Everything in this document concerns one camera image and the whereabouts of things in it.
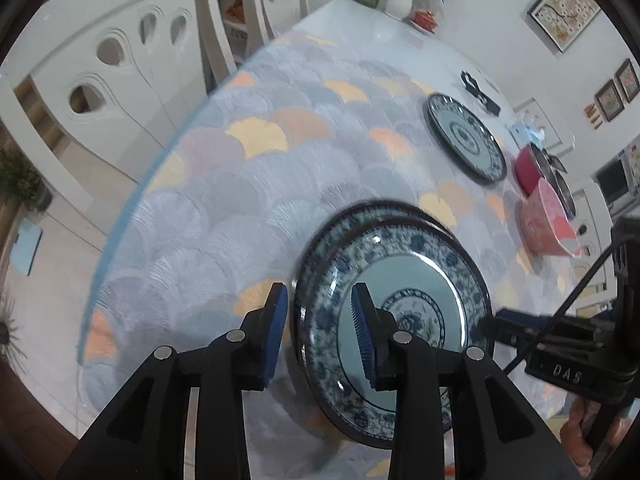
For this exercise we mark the blue steel-lined bowl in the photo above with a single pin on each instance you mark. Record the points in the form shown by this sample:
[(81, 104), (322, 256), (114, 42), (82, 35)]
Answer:
[(564, 190)]

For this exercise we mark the blue white patterned plate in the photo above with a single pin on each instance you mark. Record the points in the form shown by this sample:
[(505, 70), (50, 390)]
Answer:
[(345, 222), (415, 280), (465, 135)]

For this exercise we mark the blue tissue box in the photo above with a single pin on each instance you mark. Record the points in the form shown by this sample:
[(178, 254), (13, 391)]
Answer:
[(529, 132)]

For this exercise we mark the fan-pattern table mat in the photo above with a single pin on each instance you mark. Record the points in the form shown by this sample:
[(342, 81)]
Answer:
[(280, 185)]

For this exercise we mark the red steel-lined bowl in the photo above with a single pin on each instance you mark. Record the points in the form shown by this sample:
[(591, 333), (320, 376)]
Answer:
[(529, 170)]

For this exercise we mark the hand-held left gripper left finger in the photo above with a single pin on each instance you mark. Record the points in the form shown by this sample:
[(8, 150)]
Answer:
[(276, 330)]

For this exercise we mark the potted green plant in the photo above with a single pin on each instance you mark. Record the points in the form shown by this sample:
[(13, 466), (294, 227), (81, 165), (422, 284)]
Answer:
[(20, 180)]

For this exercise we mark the white vase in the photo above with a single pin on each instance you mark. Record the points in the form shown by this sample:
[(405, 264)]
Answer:
[(398, 5)]

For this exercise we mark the black plastic clip tool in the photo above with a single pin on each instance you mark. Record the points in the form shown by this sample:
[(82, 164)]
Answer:
[(480, 92)]

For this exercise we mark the microwave oven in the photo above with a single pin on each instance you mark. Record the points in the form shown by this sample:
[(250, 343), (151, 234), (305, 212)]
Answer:
[(614, 180)]

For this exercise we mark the blue floor mat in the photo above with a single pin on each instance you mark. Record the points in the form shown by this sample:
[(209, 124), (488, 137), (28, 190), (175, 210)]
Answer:
[(25, 247)]

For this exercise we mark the person's right hand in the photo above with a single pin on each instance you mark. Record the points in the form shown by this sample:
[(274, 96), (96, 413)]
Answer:
[(575, 427)]

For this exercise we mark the large framed picture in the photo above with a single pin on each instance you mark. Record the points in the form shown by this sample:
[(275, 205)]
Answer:
[(565, 10)]

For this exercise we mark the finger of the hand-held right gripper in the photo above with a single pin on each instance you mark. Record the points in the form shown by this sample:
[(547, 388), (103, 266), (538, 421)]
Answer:
[(525, 322)]

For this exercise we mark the small framed picture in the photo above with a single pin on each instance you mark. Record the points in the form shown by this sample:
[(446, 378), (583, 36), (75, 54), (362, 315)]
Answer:
[(609, 100), (628, 80)]

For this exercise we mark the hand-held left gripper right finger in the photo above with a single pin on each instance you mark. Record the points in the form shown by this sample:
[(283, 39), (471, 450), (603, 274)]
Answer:
[(362, 340)]

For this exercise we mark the pink patterned bowl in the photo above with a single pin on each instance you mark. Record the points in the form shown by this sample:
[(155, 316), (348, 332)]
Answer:
[(542, 225)]

